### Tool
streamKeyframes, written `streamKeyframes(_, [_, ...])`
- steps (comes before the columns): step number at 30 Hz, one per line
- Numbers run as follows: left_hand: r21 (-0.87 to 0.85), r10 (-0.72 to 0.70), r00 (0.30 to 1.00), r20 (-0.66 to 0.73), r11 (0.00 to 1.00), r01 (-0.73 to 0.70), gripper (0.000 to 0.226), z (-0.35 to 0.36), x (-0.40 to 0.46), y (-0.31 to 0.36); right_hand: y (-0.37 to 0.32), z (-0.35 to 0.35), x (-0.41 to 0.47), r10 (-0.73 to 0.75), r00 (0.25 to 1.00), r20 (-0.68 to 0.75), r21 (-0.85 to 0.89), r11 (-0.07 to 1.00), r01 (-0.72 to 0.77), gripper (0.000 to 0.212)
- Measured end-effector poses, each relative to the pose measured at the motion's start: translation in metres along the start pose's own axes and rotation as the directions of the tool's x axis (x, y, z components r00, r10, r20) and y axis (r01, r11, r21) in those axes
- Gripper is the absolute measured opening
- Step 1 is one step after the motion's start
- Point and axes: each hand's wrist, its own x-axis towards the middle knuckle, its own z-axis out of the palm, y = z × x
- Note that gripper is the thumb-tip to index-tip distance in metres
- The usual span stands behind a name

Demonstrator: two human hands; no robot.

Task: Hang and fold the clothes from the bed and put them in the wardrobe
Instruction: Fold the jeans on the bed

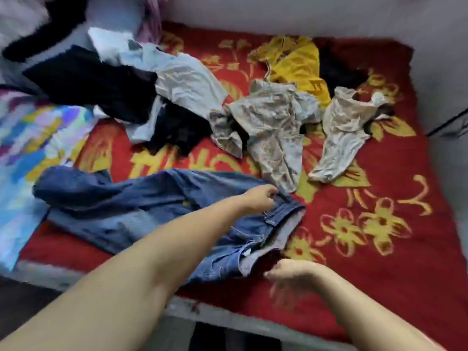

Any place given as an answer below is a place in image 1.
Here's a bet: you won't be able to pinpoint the person's left hand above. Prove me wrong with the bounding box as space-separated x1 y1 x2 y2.
240 184 279 215

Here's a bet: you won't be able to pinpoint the person's right hand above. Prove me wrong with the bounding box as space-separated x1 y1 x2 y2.
263 258 332 291

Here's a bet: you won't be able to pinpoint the pile of mixed clothes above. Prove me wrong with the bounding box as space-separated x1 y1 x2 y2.
3 0 399 195

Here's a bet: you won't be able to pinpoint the blue jeans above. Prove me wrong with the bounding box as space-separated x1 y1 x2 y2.
32 166 307 284

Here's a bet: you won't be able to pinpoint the person's left forearm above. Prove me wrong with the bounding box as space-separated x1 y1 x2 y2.
0 194 253 351

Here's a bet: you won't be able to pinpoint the person's right forearm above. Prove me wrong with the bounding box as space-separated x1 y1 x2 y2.
314 267 443 351

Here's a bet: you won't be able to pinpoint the person's blue trousers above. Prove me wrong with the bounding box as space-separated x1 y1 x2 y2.
189 321 282 351

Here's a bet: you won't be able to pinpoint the red and yellow blanket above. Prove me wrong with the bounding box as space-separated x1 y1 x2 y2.
0 21 468 351

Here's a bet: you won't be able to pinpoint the blue patterned pillow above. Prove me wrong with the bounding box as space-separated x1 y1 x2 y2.
0 90 99 271

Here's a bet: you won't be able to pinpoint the pale blue pillow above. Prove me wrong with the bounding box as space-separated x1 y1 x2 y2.
0 0 146 96

